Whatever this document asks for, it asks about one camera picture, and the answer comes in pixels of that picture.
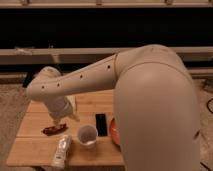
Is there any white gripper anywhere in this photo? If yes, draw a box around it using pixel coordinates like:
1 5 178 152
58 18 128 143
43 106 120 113
47 96 80 126

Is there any clear plastic bottle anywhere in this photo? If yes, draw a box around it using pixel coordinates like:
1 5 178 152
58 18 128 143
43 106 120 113
51 135 72 169

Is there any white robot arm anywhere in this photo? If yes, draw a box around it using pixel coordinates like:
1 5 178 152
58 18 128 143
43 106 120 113
26 45 200 171

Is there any orange ceramic bowl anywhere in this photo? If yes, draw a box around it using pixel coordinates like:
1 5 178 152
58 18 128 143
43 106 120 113
109 119 120 145

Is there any dark red chili pepper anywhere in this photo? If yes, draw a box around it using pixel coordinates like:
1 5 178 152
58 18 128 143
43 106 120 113
42 124 67 136

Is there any white sponge block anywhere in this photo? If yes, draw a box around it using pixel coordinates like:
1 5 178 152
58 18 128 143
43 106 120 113
68 95 77 112

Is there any white paper cup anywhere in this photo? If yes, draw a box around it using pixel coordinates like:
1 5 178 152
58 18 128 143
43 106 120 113
77 125 98 149

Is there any black rectangular block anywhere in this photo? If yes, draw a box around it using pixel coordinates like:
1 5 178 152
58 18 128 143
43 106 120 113
95 113 107 136

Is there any wooden table board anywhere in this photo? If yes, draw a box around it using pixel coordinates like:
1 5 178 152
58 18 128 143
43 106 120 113
7 91 123 166

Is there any black floor cable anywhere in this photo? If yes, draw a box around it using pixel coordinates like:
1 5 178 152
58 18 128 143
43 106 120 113
199 78 213 171

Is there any grey metal rail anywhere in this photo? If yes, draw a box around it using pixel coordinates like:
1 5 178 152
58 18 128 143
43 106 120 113
0 46 213 65

